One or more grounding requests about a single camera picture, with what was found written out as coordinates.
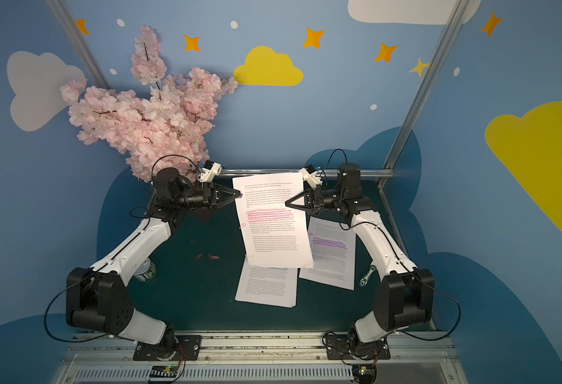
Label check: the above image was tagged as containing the document with purple highlight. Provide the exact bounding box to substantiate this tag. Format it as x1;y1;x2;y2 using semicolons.
298;217;357;291

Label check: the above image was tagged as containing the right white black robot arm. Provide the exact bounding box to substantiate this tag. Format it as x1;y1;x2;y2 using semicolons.
285;163;462;347

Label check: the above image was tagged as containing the document with pink highlight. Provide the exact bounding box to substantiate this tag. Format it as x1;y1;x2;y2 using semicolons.
232;172;314;268

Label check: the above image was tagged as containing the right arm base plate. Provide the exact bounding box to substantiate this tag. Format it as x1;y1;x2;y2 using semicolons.
322;331;391;362

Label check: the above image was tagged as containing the right electronics board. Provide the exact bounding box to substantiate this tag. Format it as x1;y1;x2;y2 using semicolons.
351;365;377;384

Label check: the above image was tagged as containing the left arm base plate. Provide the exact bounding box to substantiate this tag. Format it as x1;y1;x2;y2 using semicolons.
133;334;202;362

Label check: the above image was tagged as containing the pink cherry blossom tree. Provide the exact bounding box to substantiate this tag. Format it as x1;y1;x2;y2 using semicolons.
60;26;239;182

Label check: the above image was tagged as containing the white handled tool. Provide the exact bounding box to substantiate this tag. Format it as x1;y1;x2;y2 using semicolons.
359;264;377;287

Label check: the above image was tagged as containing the left electronics board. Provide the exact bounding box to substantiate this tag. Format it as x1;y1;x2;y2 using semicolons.
147;366;179;383

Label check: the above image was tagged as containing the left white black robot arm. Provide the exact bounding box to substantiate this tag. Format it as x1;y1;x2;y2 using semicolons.
63;161;242;362

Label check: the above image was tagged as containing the right aluminium frame post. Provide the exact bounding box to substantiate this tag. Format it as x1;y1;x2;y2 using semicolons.
377;0;472;192

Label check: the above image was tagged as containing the left aluminium frame post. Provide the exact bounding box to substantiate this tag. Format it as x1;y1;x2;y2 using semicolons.
45;0;111;89

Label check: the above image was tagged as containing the small glass jar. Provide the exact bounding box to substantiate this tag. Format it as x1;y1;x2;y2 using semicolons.
134;258;156;282

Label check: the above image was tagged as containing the back aluminium frame bar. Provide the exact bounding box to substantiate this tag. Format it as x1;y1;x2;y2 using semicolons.
217;168;394;179

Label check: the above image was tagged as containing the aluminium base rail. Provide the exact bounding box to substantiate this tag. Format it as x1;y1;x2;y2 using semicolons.
52;331;468;383

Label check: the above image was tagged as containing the document with blue highlight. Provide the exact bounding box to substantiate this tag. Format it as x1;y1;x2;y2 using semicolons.
235;260;298;308

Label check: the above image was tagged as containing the aluminium frame post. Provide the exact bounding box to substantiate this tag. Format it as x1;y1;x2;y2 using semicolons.
45;0;111;89
377;0;472;192

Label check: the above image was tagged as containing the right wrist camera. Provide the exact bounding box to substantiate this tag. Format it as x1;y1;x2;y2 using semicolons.
299;165;322;189

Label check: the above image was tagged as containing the electronics board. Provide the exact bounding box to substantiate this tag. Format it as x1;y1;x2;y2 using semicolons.
351;365;377;384
147;366;179;383

